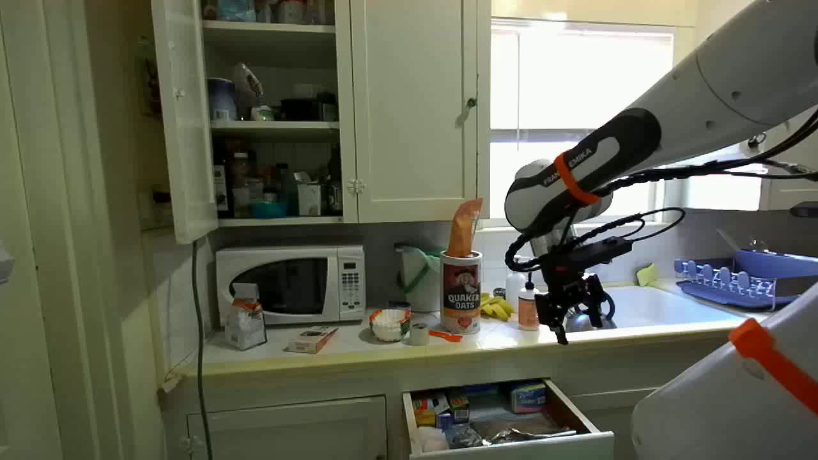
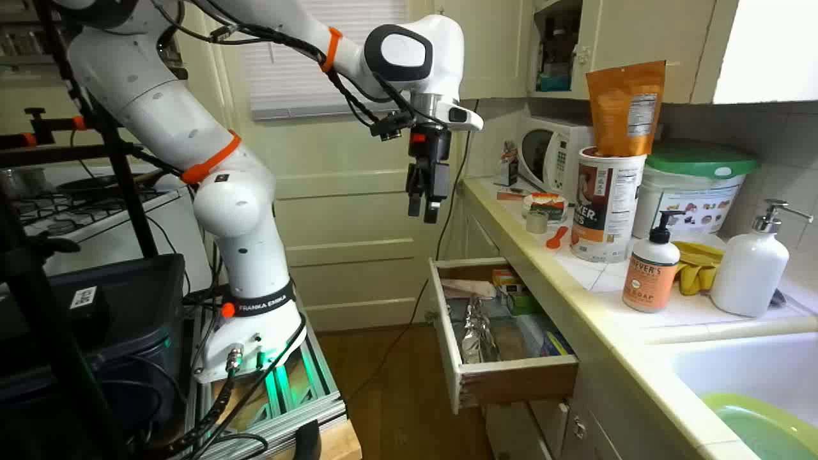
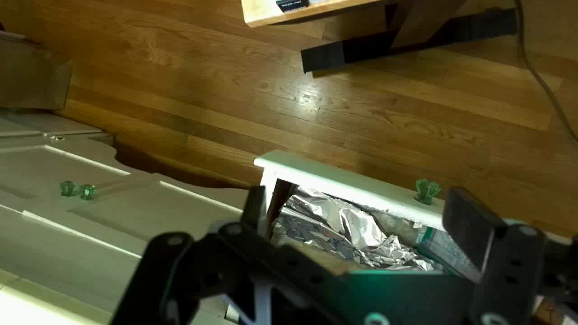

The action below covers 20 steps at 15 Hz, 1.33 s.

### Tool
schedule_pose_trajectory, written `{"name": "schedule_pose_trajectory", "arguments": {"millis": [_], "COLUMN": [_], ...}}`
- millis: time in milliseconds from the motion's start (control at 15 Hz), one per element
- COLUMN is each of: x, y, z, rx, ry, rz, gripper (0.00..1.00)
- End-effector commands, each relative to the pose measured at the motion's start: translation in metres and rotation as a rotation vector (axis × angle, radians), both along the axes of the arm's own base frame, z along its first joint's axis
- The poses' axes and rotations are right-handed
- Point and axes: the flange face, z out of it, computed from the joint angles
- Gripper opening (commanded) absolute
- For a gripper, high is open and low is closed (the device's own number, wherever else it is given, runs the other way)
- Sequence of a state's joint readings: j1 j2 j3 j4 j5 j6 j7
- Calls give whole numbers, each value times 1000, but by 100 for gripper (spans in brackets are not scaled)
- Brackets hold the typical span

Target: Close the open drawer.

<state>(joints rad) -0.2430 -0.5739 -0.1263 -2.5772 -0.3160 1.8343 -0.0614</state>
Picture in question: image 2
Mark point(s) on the white upper wall cabinet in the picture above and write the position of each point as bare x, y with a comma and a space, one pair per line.
648, 42

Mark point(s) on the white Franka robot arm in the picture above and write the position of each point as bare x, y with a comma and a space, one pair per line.
230, 204

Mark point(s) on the white kitchen sink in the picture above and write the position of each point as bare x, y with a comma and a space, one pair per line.
749, 365

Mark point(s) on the orange label soap bottle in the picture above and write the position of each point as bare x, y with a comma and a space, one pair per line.
650, 271

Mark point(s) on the orange snack pouch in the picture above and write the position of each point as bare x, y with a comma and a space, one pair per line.
627, 106

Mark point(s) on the black camera tripod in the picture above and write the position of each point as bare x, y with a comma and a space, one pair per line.
40, 340

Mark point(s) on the orange plastic utensil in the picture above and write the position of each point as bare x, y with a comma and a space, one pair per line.
556, 238

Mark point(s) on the white panel door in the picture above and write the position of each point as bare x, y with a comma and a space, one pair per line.
342, 221

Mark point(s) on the white pump soap dispenser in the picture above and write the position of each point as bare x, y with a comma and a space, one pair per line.
749, 271

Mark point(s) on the metal robot base stand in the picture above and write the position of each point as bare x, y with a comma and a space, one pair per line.
289, 399

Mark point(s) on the oatmeal canister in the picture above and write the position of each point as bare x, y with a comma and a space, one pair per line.
607, 204

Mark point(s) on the white drawer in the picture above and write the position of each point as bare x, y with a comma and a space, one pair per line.
503, 373

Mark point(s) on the gas stove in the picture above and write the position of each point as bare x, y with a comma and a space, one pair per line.
78, 212

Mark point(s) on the green plastic bowl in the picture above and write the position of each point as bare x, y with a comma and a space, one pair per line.
762, 425

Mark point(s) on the silver utensils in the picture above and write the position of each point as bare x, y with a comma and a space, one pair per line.
474, 331

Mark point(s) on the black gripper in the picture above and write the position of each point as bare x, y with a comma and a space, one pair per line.
430, 155

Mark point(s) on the yellow rubber gloves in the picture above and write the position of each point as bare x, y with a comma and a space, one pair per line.
698, 267

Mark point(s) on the white microwave oven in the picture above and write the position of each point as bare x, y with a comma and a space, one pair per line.
554, 155

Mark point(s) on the white window blind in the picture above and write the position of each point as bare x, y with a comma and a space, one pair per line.
289, 77

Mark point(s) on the white lower cabinets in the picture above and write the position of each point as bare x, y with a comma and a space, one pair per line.
597, 425

